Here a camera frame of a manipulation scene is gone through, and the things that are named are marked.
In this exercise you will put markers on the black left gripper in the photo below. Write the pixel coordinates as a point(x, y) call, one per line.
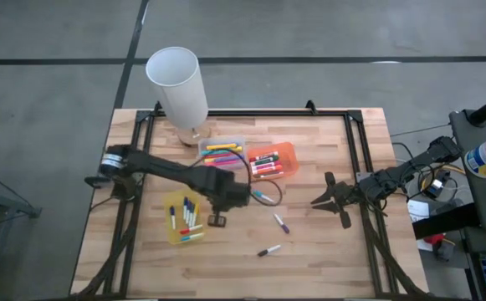
point(230, 194)

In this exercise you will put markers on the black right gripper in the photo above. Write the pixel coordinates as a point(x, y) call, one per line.
point(349, 194)

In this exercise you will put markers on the pink highlighter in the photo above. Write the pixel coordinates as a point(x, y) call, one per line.
point(221, 164)

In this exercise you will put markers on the purple highlighter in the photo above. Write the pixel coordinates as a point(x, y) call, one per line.
point(232, 159)

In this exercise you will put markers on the teal-capped white marker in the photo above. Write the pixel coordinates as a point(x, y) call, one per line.
point(265, 197)

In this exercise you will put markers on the orange-yellow highlighter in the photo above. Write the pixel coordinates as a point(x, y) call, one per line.
point(210, 160)

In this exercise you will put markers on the red highlighter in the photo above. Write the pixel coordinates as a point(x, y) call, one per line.
point(217, 156)

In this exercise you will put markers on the teal highlighter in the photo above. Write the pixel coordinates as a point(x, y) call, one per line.
point(217, 152)

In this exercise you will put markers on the purple-capped white marker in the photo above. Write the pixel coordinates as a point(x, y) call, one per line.
point(188, 211)
point(282, 227)

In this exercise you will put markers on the orange-red whiteboard marker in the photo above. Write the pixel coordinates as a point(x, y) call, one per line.
point(268, 170)

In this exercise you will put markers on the magenta whiteboard marker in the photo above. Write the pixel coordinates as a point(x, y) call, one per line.
point(267, 166)

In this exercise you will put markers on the yellow highlighter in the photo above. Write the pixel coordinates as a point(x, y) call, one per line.
point(238, 149)
point(221, 146)

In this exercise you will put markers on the green whiteboard marker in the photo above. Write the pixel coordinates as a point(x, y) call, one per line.
point(265, 161)

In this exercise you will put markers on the red whiteboard marker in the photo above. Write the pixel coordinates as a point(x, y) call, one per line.
point(263, 156)

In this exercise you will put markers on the red-capped white marker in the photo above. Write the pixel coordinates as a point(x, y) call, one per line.
point(192, 228)

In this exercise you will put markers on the light-blue-capped white marker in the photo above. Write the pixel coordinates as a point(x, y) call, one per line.
point(192, 237)

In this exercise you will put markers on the black-capped white marker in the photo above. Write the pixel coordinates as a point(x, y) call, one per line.
point(269, 250)

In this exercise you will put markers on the yellow plastic bin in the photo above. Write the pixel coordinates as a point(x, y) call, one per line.
point(173, 239)

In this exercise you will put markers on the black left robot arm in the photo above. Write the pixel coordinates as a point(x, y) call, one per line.
point(163, 169)

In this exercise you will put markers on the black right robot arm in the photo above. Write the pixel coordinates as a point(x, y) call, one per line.
point(410, 167)

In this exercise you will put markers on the clear plastic bin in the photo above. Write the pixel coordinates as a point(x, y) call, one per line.
point(226, 139)

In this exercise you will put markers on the orange plastic bin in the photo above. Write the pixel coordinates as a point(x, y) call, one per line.
point(288, 154)

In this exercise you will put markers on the white paper sheet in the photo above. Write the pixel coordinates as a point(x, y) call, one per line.
point(418, 209)

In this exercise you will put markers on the small power device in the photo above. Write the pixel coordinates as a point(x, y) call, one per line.
point(435, 188)

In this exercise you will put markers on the red object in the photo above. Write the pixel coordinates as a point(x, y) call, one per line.
point(435, 239)

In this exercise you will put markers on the grey cart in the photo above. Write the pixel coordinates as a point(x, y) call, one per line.
point(477, 200)

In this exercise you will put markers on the black stand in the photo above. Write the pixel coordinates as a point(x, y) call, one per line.
point(8, 205)

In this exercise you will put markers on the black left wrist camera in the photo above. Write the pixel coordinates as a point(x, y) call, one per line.
point(217, 220)

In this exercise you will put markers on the black metal table frame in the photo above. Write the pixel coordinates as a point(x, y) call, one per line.
point(330, 113)

